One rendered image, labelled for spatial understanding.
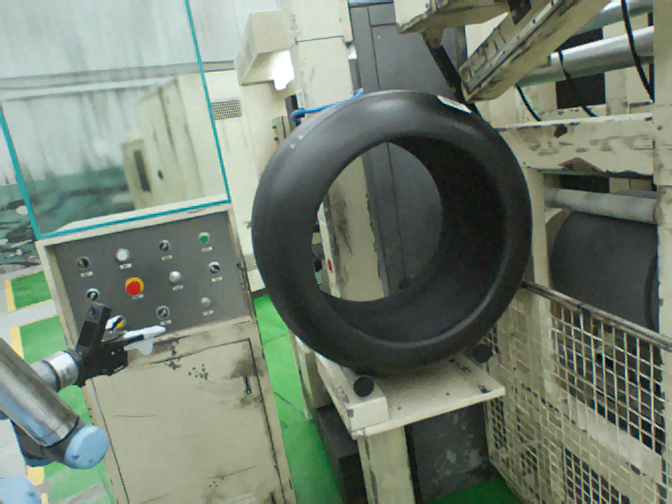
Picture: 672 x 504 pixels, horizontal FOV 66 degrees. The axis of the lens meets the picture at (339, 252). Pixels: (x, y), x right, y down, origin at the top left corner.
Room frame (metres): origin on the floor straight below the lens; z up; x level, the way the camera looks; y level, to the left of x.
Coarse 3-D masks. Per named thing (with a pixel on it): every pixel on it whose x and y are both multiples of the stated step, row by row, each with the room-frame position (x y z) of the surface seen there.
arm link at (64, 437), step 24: (0, 336) 0.82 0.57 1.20; (0, 360) 0.79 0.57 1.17; (24, 360) 0.84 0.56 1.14; (0, 384) 0.78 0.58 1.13; (24, 384) 0.81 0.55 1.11; (48, 384) 0.86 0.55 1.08; (0, 408) 0.80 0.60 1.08; (24, 408) 0.80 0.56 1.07; (48, 408) 0.83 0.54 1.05; (48, 432) 0.82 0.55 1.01; (72, 432) 0.85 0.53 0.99; (96, 432) 0.87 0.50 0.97; (48, 456) 0.87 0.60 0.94; (72, 456) 0.83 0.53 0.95; (96, 456) 0.85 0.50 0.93
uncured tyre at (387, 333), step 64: (320, 128) 0.99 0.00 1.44; (384, 128) 0.98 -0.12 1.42; (448, 128) 1.01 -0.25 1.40; (256, 192) 1.15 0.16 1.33; (320, 192) 0.95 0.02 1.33; (448, 192) 1.31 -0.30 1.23; (512, 192) 1.03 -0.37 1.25; (256, 256) 1.04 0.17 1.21; (448, 256) 1.30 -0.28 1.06; (512, 256) 1.03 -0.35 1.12; (320, 320) 0.94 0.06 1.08; (384, 320) 1.26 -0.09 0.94; (448, 320) 1.18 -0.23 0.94
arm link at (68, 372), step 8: (48, 360) 0.99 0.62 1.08; (56, 360) 0.99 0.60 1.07; (64, 360) 1.00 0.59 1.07; (72, 360) 1.01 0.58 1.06; (56, 368) 0.98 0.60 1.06; (64, 368) 0.99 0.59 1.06; (72, 368) 1.00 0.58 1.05; (64, 376) 0.99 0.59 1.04; (72, 376) 1.00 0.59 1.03; (64, 384) 0.99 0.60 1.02
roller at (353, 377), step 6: (342, 366) 1.09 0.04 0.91; (348, 372) 1.05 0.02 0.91; (354, 372) 1.03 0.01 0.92; (360, 372) 1.02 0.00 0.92; (348, 378) 1.03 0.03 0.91; (354, 378) 1.01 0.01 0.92; (360, 378) 1.00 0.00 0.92; (366, 378) 1.00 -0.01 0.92; (354, 384) 0.99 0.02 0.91; (360, 384) 0.99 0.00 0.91; (366, 384) 0.99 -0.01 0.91; (372, 384) 1.00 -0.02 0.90; (354, 390) 0.99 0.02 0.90; (360, 390) 0.99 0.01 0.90; (366, 390) 0.99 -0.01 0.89; (360, 396) 0.99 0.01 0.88
